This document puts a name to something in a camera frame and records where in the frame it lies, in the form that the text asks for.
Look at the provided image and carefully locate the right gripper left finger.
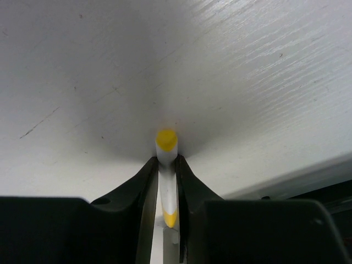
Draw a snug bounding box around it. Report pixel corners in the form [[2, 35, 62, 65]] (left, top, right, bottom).
[[1, 157, 158, 263]]

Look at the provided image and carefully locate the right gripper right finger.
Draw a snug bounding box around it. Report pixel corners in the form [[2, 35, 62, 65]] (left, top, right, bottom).
[[175, 156, 351, 263]]

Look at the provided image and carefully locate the orange yellow marker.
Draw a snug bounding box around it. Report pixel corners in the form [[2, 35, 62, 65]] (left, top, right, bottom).
[[155, 129, 178, 228]]

